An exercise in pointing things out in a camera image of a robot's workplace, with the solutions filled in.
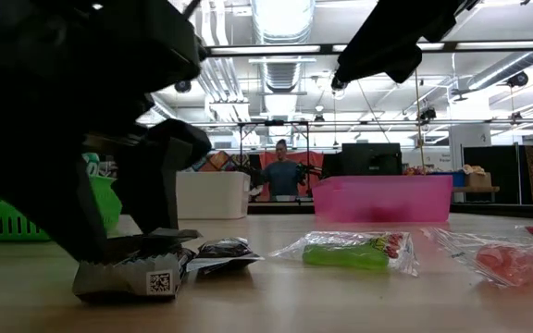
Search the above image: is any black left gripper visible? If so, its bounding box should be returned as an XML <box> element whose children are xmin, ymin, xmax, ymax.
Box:
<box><xmin>0</xmin><ymin>0</ymin><xmax>202</xmax><ymax>263</ymax></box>

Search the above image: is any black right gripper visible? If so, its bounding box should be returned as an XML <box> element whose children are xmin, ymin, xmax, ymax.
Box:
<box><xmin>335</xmin><ymin>0</ymin><xmax>480</xmax><ymax>85</ymax></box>

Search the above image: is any brown Hershey's candy bar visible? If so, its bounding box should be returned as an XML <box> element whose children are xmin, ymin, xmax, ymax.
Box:
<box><xmin>104</xmin><ymin>228</ymin><xmax>202</xmax><ymax>263</ymax></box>
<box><xmin>186</xmin><ymin>237</ymin><xmax>266</xmax><ymax>275</ymax></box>

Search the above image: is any silver foil snack packet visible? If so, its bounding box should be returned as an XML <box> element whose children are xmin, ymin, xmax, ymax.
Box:
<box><xmin>71</xmin><ymin>252</ymin><xmax>193</xmax><ymax>304</ymax></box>

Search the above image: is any green candy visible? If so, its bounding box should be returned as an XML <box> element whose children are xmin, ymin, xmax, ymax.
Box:
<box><xmin>268</xmin><ymin>230</ymin><xmax>419</xmax><ymax>278</ymax></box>

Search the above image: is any orange candy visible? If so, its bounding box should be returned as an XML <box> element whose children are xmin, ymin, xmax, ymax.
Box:
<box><xmin>423</xmin><ymin>225</ymin><xmax>533</xmax><ymax>289</ymax></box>

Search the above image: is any green soda can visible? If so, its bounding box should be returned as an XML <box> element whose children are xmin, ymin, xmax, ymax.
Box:
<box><xmin>83</xmin><ymin>152</ymin><xmax>104</xmax><ymax>178</ymax></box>

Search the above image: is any white plastic basket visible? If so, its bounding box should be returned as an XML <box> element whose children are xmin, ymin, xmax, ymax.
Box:
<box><xmin>176</xmin><ymin>171</ymin><xmax>252</xmax><ymax>220</ymax></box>

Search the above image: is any colourful patchwork quilt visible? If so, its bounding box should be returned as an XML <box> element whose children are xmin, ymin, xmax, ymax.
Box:
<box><xmin>192</xmin><ymin>150</ymin><xmax>252</xmax><ymax>173</ymax></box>

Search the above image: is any black background truss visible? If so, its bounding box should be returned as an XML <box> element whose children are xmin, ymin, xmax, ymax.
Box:
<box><xmin>192</xmin><ymin>118</ymin><xmax>533</xmax><ymax>154</ymax></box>

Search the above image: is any black overhead light bar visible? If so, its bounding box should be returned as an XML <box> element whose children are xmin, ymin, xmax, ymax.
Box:
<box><xmin>199</xmin><ymin>40</ymin><xmax>533</xmax><ymax>59</ymax></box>

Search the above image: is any black monitor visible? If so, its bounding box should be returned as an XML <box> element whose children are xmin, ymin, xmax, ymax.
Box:
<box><xmin>330</xmin><ymin>142</ymin><xmax>404</xmax><ymax>177</ymax></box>

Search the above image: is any orange hanging cloth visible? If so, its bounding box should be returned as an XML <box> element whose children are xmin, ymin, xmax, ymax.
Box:
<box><xmin>259</xmin><ymin>151</ymin><xmax>326</xmax><ymax>198</ymax></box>

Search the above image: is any person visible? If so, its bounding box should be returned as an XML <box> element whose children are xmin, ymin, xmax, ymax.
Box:
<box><xmin>261</xmin><ymin>138</ymin><xmax>305</xmax><ymax>203</ymax></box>

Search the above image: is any red plastic basket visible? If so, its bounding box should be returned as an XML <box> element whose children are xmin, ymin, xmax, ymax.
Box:
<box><xmin>312</xmin><ymin>174</ymin><xmax>454</xmax><ymax>224</ymax></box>

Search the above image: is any blue bin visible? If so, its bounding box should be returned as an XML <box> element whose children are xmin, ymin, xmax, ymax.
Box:
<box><xmin>432</xmin><ymin>172</ymin><xmax>467</xmax><ymax>188</ymax></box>

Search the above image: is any cardboard box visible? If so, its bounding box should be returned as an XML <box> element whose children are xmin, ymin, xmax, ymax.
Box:
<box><xmin>465</xmin><ymin>171</ymin><xmax>493</xmax><ymax>189</ymax></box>

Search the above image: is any wooden side table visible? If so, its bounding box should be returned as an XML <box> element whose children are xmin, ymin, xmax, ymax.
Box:
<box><xmin>451</xmin><ymin>185</ymin><xmax>502</xmax><ymax>193</ymax></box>

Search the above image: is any silver ventilation duct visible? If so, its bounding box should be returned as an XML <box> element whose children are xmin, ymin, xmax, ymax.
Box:
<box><xmin>250</xmin><ymin>0</ymin><xmax>316</xmax><ymax>92</ymax></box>

